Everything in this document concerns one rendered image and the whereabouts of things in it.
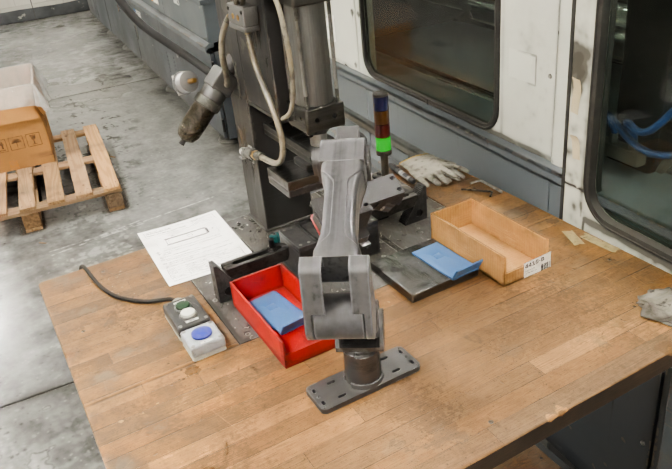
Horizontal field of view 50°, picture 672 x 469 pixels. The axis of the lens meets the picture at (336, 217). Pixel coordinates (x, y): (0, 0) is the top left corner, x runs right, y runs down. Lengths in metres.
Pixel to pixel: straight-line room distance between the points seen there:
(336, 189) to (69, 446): 1.90
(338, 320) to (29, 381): 2.25
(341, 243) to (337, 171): 0.13
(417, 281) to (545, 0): 0.74
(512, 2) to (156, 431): 1.29
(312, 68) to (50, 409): 1.87
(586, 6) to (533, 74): 0.30
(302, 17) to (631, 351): 0.85
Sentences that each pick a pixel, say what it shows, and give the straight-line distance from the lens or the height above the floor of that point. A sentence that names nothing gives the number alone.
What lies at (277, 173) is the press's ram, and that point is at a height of 1.14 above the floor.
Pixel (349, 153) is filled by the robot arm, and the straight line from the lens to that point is 1.04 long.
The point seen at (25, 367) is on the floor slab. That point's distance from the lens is 3.17.
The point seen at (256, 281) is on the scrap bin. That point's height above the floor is 0.94.
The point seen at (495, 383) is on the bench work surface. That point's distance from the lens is 1.28.
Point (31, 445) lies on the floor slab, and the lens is 2.79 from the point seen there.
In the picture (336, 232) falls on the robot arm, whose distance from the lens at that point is 0.94.
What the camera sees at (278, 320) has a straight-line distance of 1.44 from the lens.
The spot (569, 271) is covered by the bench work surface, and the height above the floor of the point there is 0.90.
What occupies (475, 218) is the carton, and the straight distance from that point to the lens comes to 1.72.
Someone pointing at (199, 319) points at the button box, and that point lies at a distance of 1.45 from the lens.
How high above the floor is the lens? 1.74
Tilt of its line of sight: 28 degrees down
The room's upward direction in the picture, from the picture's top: 6 degrees counter-clockwise
